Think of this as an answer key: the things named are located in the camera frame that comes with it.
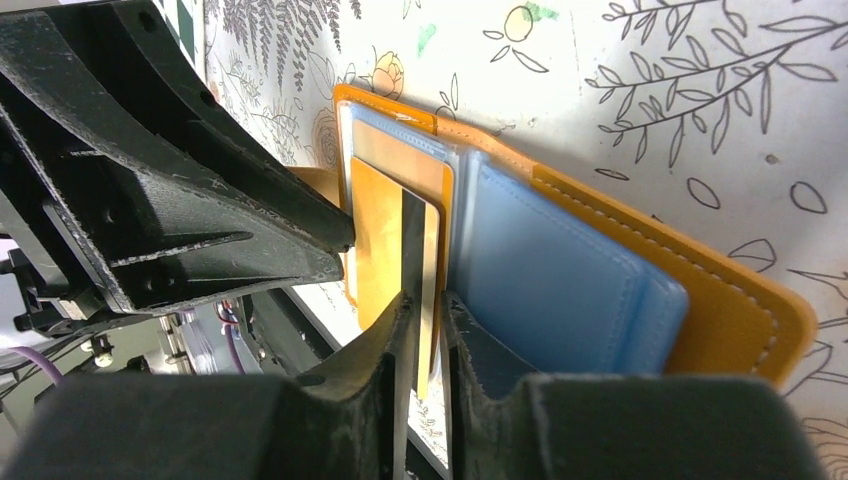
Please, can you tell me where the floral patterned table mat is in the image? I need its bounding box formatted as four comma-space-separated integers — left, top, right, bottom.
188, 1, 847, 479

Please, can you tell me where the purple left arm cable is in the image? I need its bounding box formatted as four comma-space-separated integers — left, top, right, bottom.
6, 344, 68, 386

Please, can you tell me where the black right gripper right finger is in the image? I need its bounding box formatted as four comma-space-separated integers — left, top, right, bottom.
442, 291, 540, 479

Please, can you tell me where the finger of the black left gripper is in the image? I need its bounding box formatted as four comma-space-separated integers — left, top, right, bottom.
49, 1, 355, 252
1, 9, 343, 314

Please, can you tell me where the gold VIP card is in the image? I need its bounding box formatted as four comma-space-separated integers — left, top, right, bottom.
342, 117, 454, 372

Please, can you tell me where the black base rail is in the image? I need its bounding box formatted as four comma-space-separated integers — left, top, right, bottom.
158, 284, 458, 480

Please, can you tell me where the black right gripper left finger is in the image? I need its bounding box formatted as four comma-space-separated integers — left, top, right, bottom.
294, 292, 414, 479

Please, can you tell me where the green white chessboard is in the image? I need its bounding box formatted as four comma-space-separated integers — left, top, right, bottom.
153, 0, 202, 66

